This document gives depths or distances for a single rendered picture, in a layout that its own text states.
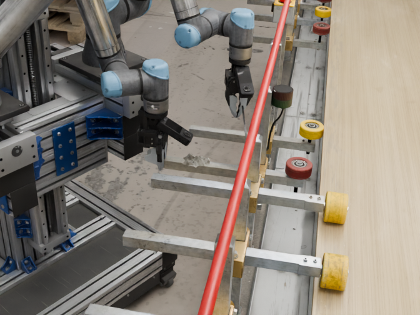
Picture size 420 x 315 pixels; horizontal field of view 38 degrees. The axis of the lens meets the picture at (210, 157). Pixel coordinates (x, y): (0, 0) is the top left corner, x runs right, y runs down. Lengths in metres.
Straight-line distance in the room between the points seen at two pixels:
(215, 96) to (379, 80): 1.95
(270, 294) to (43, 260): 1.06
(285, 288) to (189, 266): 1.03
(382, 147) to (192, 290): 1.11
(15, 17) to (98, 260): 1.21
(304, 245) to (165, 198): 1.35
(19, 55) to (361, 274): 1.21
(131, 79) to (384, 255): 0.83
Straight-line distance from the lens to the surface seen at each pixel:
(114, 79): 1.77
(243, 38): 1.96
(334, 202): 1.61
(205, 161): 1.92
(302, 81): 3.10
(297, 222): 2.11
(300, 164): 1.87
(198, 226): 3.05
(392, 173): 1.92
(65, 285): 2.47
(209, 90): 4.35
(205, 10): 2.02
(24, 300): 2.44
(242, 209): 1.40
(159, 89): 1.79
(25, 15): 1.65
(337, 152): 1.97
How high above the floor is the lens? 1.89
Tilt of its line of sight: 32 degrees down
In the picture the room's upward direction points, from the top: 3 degrees clockwise
